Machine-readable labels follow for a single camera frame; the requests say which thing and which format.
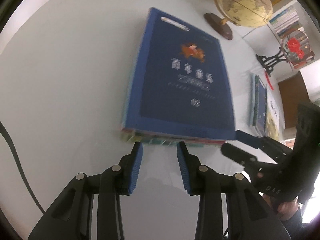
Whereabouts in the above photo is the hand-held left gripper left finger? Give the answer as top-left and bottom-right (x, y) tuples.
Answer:
(27, 142), (144, 240)

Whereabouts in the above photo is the person's right hand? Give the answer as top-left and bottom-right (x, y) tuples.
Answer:
(262, 195), (300, 222)

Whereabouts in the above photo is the row of pale spine books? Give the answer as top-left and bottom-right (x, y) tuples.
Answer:
(269, 6), (315, 69)

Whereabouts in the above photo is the red tassel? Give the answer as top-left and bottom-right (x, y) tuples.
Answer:
(265, 71), (275, 92)

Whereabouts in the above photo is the yellow desk globe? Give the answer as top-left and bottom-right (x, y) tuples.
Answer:
(204, 0), (273, 40)

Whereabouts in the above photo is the dark blue cover book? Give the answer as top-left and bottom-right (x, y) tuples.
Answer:
(124, 7), (237, 140)

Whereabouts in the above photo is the black cable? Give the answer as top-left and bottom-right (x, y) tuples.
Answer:
(0, 121), (43, 214)

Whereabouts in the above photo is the person's right forearm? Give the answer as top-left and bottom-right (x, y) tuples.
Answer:
(280, 200), (318, 240)

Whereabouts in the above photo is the white bookshelf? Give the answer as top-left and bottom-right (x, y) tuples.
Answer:
(240, 0), (320, 70)

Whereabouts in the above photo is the rabbit hill picture book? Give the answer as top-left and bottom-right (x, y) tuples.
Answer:
(249, 72), (268, 133)

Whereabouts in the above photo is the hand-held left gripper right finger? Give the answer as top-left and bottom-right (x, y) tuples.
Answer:
(177, 142), (300, 240)

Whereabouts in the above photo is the white yellow cover book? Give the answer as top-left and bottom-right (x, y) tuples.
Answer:
(265, 100), (280, 140)

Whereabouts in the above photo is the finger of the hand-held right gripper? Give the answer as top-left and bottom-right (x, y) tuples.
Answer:
(235, 129), (275, 151)
(220, 142), (258, 167)

